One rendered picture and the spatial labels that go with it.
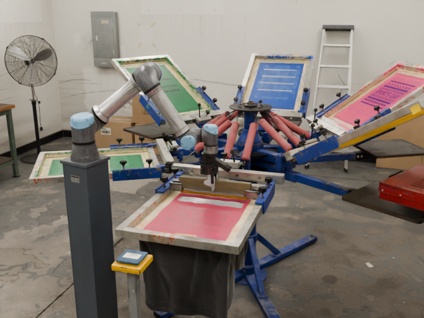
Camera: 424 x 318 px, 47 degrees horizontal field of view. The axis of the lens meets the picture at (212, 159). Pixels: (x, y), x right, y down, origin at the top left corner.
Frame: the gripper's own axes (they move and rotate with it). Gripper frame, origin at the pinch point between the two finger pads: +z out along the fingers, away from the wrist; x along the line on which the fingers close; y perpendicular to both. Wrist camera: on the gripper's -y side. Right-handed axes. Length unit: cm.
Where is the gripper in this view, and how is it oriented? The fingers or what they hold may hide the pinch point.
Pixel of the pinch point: (214, 188)
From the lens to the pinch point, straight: 269.8
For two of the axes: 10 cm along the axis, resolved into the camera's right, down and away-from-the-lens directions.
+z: 0.1, 9.6, 2.9
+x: -3.0, 2.8, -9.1
